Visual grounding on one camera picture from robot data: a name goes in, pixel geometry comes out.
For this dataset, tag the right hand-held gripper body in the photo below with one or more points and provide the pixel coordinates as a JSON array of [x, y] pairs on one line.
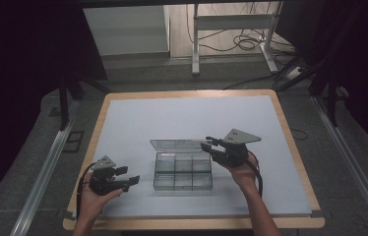
[[233, 154]]

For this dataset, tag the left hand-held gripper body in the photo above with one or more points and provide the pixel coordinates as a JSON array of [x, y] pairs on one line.
[[104, 182]]

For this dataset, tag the transparent grey compartment box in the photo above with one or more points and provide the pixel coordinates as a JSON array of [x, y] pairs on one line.
[[182, 170]]

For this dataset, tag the person's right hand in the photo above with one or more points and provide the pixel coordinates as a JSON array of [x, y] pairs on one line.
[[244, 173]]

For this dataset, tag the person's left hand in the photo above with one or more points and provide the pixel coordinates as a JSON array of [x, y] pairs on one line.
[[92, 201]]

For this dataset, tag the white table mat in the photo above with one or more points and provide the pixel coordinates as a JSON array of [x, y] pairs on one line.
[[178, 114]]

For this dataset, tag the wooden table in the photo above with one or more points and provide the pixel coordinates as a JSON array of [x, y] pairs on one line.
[[188, 93]]

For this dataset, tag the black metal stand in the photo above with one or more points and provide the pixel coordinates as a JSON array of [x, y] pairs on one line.
[[332, 98], [63, 105]]

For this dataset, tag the white power strip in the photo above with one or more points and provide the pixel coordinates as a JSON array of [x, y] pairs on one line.
[[294, 72]]

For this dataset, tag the white board panel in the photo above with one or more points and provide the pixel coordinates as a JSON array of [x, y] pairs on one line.
[[126, 29]]

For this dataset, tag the aluminium floor rail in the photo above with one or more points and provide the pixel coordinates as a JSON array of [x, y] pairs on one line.
[[352, 164], [44, 170]]

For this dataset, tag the white metal desk frame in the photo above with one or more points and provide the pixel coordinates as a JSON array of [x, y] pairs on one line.
[[231, 21]]

